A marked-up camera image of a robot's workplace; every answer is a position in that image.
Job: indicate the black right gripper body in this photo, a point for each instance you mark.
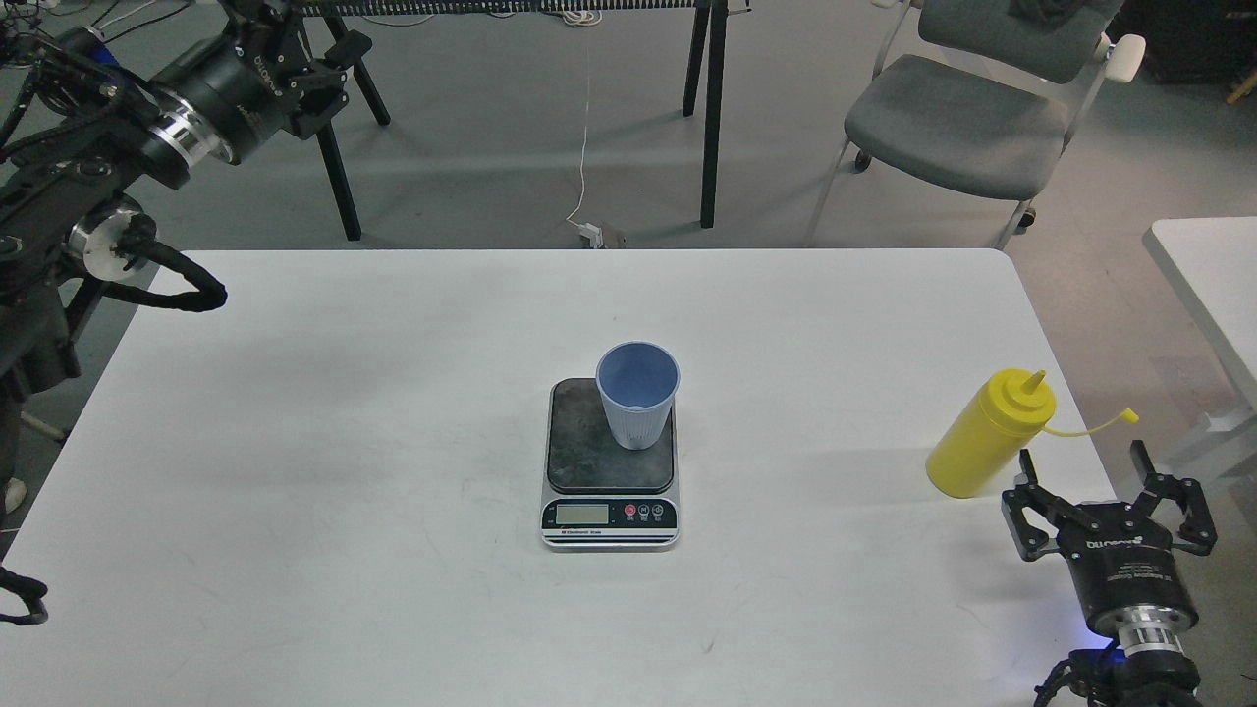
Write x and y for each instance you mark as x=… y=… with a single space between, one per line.
x=1121 y=560

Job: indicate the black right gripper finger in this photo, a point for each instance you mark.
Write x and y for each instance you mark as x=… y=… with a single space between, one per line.
x=1197 y=533
x=1027 y=495

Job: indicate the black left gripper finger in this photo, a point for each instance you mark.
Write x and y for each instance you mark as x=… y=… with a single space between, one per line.
x=321 y=88
x=267 y=29

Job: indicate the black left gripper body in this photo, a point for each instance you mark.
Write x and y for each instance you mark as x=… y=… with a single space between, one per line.
x=226 y=95

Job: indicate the yellow squeeze bottle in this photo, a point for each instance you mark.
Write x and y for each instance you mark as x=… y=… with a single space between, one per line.
x=1008 y=411

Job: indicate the blue ribbed plastic cup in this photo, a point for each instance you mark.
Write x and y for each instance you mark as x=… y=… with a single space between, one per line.
x=638 y=382

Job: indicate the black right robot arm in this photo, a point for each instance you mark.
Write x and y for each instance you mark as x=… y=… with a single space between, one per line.
x=1142 y=665

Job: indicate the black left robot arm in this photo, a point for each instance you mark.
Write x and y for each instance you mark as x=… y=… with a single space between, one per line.
x=83 y=129

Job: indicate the digital kitchen scale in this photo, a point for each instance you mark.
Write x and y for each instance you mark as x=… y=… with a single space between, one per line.
x=597 y=495

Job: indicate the black trestle table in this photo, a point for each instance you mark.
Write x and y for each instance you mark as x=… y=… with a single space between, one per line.
x=705 y=67

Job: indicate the grey office chair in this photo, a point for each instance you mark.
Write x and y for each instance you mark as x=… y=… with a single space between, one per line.
x=968 y=133

